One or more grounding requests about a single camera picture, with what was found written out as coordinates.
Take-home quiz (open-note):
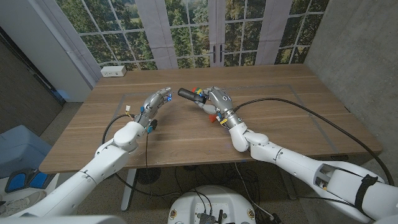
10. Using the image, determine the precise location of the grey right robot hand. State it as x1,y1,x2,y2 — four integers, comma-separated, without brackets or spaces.
195,86,248,129

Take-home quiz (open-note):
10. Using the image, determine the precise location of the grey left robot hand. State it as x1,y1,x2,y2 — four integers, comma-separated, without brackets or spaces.
134,86,174,133

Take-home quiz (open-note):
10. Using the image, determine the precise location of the black tv remote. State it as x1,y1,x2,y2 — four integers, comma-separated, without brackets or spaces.
177,87,208,104

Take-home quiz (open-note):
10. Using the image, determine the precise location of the white power strip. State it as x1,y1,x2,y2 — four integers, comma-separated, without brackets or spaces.
100,65,127,78

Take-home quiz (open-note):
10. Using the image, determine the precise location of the black round floor fan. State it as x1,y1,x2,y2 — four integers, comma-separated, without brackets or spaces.
136,167,162,185

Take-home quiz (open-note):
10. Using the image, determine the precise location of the printed window backdrop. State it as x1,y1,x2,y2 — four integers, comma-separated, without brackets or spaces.
29,0,330,90

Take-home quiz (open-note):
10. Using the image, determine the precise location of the white table leg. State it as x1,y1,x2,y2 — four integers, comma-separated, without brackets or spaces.
120,168,137,212

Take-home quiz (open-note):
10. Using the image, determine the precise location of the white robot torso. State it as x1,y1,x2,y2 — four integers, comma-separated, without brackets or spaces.
167,185,257,224

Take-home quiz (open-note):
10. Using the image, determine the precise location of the grey table leg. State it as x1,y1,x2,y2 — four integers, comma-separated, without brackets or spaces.
276,166,299,200

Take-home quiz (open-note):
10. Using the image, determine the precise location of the blue grey chair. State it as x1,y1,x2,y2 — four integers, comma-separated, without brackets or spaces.
0,124,52,180

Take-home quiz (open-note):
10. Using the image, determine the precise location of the blue black foot pedal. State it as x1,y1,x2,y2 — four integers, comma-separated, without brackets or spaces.
4,168,57,194

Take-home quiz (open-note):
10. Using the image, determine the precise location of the white sneaker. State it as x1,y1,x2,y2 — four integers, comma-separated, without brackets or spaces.
0,190,47,218

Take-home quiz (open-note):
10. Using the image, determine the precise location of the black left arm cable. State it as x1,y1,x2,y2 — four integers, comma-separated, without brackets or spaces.
102,113,181,198

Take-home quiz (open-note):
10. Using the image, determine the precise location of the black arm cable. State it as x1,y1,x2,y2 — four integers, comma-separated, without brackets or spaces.
102,113,181,198
233,97,396,187

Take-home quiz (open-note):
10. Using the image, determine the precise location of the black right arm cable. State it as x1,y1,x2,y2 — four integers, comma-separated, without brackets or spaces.
233,97,396,187

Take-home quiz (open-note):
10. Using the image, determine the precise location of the white floor cable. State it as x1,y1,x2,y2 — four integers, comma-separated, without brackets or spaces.
233,162,276,222

